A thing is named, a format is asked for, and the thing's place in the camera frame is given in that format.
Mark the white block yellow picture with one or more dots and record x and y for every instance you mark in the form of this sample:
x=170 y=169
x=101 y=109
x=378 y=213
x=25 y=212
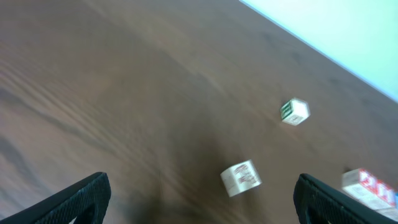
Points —
x=240 y=178

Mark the red letter A block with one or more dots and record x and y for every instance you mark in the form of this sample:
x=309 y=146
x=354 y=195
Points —
x=368 y=189

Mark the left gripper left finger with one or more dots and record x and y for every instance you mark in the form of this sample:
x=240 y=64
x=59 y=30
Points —
x=84 y=202

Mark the red letter I block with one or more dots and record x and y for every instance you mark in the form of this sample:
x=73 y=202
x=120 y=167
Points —
x=391 y=213

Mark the plain white wooden block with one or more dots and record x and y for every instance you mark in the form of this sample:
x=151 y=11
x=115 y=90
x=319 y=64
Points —
x=294 y=112

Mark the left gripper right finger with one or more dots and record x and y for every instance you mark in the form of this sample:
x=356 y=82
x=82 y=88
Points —
x=318 y=203

